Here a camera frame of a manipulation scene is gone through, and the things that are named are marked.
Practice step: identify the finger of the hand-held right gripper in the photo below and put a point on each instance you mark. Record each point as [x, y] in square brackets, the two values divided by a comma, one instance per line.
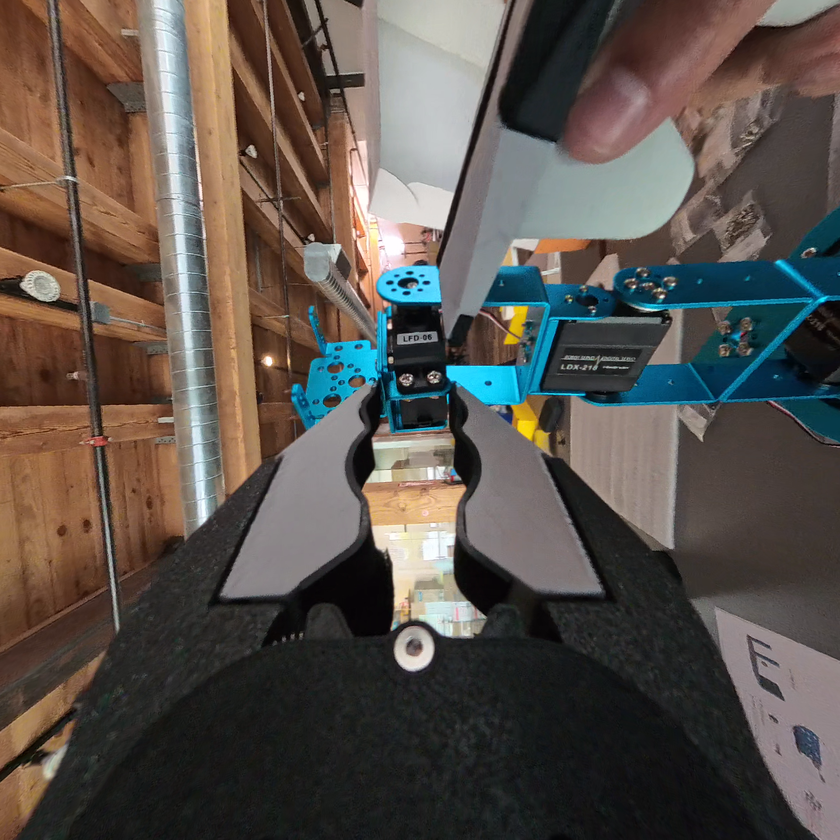
[485, 197]

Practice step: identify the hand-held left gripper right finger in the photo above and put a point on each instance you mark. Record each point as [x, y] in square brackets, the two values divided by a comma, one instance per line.
[525, 525]

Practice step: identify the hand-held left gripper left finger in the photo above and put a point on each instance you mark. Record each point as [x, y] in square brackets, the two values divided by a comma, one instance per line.
[295, 525]

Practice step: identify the blue servo bracket assembly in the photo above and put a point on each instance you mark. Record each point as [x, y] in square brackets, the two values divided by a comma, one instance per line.
[341, 374]

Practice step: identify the person's right hand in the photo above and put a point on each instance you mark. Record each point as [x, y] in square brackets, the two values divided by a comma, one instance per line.
[656, 79]

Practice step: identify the yellow plastic bin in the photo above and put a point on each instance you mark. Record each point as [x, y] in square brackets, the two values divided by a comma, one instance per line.
[528, 420]

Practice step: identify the black computer mouse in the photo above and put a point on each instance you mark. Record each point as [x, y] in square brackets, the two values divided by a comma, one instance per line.
[552, 415]

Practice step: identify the orange and white cardboard box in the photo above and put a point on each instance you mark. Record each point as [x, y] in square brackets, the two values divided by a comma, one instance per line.
[407, 98]

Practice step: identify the group of small parts bags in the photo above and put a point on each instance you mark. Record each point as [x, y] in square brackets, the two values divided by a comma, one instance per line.
[728, 210]

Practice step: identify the thin ceiling sprinkler pipe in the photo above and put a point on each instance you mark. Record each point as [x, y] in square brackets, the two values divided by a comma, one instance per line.
[85, 328]

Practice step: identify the printed assembly manual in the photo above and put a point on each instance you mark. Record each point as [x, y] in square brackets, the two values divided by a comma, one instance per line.
[787, 722]

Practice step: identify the ceiling spotlight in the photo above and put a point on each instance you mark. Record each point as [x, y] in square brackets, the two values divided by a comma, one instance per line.
[39, 285]

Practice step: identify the silver ventilation duct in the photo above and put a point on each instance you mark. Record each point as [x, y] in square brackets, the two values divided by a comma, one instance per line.
[334, 275]

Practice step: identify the long spiral ventilation duct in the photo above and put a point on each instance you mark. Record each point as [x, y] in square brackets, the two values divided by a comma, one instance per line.
[180, 262]

